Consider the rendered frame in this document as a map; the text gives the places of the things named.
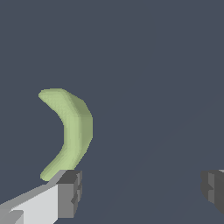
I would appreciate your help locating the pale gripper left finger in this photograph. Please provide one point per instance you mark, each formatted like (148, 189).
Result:
(43, 202)

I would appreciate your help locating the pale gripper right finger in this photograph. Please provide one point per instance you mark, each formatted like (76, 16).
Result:
(214, 188)

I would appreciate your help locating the green banana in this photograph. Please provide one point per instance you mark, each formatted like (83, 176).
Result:
(75, 128)

